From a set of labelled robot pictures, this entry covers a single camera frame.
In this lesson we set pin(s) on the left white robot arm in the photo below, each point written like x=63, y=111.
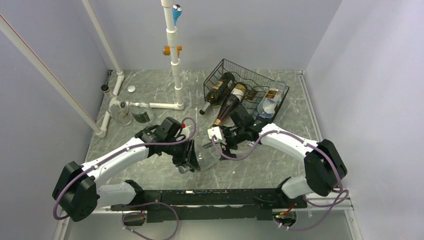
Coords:
x=82, y=188

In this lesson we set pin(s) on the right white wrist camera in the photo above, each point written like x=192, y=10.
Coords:
x=216, y=135

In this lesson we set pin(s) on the clear slim empty bottle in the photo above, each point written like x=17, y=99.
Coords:
x=253, y=98

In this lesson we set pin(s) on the white PVC pipe frame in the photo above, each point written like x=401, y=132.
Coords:
x=172, y=49

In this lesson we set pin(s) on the clear round cork-stoppered bottle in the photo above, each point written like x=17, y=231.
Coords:
x=117, y=106

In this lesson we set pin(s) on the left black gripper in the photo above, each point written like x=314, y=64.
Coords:
x=191, y=163

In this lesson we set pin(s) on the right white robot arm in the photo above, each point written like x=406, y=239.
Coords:
x=323, y=167

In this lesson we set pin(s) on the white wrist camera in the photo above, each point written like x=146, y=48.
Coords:
x=216, y=135
x=185, y=131

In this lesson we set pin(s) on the clear square bottle black cap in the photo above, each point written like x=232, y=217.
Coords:
x=273, y=97

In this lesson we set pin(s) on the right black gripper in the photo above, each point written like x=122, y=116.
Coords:
x=225, y=147

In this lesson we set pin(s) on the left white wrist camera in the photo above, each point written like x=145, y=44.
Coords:
x=185, y=131

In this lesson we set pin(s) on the clear bottle silver cap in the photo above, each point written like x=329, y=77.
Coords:
x=140, y=106

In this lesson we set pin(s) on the dark gold-foil wine bottle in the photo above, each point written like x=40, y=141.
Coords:
x=230, y=103

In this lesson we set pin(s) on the blue pipe clip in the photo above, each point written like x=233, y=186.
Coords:
x=176, y=11

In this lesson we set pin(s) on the black wire wine rack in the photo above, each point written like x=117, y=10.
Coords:
x=241, y=74

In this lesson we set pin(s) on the dark green wine bottle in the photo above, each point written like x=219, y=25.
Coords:
x=218, y=91

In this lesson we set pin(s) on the clear bottle dark label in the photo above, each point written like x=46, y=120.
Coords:
x=207, y=157

